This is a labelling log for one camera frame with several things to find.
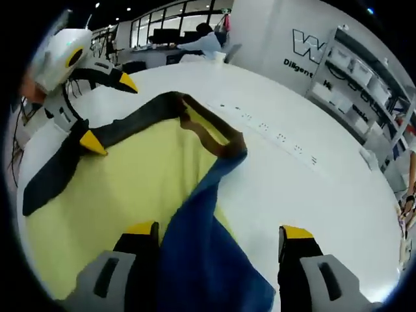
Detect black computer monitor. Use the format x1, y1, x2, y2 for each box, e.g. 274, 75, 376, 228
152, 28, 181, 44

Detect pink hanging bag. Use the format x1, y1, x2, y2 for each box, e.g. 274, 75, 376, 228
220, 9, 232, 33

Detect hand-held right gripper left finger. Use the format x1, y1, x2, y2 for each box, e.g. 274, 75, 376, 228
76, 220, 160, 312

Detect crumpled white tissue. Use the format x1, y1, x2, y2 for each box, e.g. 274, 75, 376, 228
359, 148, 380, 170

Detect office desk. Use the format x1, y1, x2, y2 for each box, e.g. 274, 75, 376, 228
129, 45, 209, 71

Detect person's left hand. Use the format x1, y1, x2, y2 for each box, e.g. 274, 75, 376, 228
19, 73, 48, 105

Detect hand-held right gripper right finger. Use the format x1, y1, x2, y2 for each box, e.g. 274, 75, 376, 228
278, 225, 371, 312

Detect grey storage shelf with boxes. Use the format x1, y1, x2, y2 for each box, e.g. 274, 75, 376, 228
324, 48, 391, 114

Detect grey laptop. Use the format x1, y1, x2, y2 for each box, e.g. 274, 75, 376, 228
224, 43, 243, 64

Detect yellow blue grey garment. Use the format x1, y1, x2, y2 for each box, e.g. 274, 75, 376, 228
21, 90, 277, 312

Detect grey metal shelf rack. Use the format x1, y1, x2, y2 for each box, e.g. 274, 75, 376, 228
305, 25, 416, 170

